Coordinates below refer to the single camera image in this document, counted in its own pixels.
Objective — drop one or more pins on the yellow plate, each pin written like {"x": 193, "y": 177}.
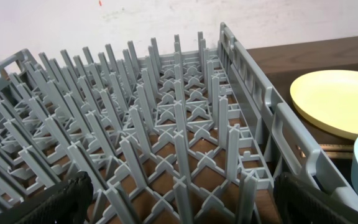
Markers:
{"x": 328, "y": 99}

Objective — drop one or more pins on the brown serving tray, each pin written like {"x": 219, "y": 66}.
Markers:
{"x": 282, "y": 82}

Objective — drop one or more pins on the wooden chopstick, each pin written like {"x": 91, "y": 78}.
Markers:
{"x": 337, "y": 147}
{"x": 339, "y": 155}

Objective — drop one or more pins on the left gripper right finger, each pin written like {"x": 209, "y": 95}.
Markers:
{"x": 297, "y": 202}

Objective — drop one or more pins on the grey plastic dish rack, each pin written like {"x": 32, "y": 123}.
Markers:
{"x": 188, "y": 137}

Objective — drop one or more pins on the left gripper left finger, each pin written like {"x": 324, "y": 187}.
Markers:
{"x": 65, "y": 202}

